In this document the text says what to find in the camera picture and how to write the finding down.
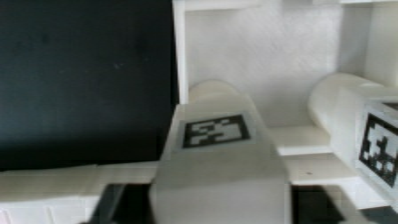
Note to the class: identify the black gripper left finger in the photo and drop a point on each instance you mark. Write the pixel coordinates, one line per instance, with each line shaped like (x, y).
(122, 207)

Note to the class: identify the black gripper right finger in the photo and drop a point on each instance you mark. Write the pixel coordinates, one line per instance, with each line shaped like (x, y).
(313, 208)

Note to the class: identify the white tagged chair leg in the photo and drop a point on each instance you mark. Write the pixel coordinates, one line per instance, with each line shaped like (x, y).
(353, 111)
(220, 183)

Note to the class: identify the white chair seat part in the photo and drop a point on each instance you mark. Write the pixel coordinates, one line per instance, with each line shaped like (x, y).
(270, 45)

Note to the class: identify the white U-shaped obstacle frame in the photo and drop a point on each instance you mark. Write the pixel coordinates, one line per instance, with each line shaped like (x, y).
(50, 196)

